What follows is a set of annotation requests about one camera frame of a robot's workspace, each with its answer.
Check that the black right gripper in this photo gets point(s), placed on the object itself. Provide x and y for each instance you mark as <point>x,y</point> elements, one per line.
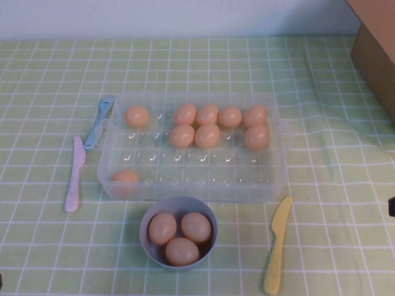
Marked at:
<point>392,206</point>

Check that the clear plastic egg box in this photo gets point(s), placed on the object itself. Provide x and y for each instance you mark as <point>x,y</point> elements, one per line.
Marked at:
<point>185,172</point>

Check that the brown cardboard box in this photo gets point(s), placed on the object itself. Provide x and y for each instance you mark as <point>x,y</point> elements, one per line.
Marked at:
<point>376,61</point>

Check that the brown egg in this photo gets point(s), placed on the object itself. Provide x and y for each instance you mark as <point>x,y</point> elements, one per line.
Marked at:
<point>125,180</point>
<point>182,251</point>
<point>207,135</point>
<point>255,116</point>
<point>136,116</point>
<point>196,227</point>
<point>257,137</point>
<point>207,114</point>
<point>182,135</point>
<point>230,117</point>
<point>162,228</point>
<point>184,113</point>

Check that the yellow plastic knife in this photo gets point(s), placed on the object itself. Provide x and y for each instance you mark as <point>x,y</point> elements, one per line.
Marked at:
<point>274,262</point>

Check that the grey round bowl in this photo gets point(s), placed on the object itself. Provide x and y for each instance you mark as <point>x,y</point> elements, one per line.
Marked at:
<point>177,267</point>

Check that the blue plastic fork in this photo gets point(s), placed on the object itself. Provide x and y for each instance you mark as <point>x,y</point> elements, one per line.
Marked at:
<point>92,135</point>

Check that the pink plastic knife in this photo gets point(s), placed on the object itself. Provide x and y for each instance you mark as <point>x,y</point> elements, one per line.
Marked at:
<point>74,185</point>

